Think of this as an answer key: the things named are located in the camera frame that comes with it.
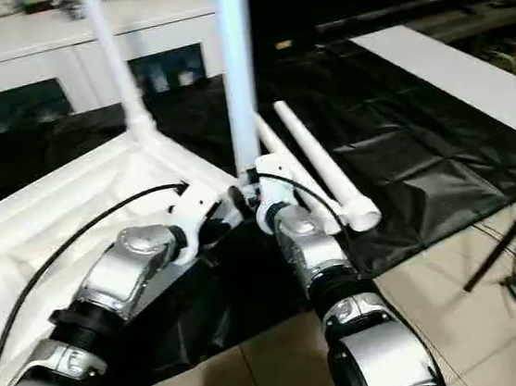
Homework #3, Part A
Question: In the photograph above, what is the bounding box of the white plastic table leg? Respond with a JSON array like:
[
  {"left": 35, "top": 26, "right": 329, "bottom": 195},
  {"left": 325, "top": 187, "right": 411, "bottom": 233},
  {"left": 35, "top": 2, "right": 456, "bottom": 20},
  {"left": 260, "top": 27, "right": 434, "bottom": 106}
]
[
  {"left": 253, "top": 103, "right": 346, "bottom": 242},
  {"left": 84, "top": 0, "right": 159, "bottom": 146},
  {"left": 272, "top": 91, "right": 384, "bottom": 242},
  {"left": 210, "top": 0, "right": 271, "bottom": 183}
]

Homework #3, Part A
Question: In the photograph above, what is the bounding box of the white plastic table top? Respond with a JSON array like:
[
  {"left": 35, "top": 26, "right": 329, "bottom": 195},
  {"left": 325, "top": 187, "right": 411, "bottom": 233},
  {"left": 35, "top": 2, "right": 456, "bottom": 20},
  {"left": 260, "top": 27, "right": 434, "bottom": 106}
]
[{"left": 0, "top": 106, "right": 263, "bottom": 386}]

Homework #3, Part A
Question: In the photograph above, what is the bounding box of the black work mat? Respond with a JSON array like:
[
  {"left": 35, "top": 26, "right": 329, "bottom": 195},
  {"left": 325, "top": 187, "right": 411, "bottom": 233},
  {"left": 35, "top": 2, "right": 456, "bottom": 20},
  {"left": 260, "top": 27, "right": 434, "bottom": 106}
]
[{"left": 0, "top": 19, "right": 516, "bottom": 386}]

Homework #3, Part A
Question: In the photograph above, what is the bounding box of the white flat board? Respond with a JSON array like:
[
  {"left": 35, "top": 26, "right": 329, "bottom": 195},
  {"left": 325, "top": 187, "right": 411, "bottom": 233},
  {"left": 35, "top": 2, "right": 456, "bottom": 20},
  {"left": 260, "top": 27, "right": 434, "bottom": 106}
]
[{"left": 349, "top": 14, "right": 516, "bottom": 172}]

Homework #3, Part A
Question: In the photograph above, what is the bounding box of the black tangled bundle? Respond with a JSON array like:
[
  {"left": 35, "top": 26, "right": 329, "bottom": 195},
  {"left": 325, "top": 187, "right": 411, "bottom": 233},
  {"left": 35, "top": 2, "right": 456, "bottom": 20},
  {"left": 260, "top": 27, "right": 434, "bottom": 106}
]
[{"left": 57, "top": 1, "right": 86, "bottom": 21}]

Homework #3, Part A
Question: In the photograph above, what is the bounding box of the black tripod leg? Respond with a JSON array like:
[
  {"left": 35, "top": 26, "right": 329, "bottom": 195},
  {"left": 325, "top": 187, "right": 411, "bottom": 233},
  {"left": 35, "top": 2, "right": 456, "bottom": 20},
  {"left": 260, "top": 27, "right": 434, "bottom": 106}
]
[{"left": 455, "top": 200, "right": 516, "bottom": 292}]

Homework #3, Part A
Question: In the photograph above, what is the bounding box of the white cabinet with glass doors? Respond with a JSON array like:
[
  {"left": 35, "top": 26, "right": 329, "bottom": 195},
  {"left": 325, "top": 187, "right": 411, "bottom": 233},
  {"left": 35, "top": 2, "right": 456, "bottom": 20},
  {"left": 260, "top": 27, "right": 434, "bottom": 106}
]
[{"left": 0, "top": 0, "right": 231, "bottom": 140}]

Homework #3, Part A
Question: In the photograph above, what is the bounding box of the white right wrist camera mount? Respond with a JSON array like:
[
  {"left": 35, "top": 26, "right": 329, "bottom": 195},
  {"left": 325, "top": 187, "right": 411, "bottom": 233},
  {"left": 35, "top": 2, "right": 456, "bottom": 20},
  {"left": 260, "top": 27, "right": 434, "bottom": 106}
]
[{"left": 248, "top": 150, "right": 303, "bottom": 236}]

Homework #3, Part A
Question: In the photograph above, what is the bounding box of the black left wrist camera cable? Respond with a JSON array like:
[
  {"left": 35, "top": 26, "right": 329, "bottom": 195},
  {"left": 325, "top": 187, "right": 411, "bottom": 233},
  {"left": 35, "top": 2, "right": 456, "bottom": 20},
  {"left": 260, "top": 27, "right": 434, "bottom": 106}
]
[{"left": 0, "top": 180, "right": 214, "bottom": 386}]

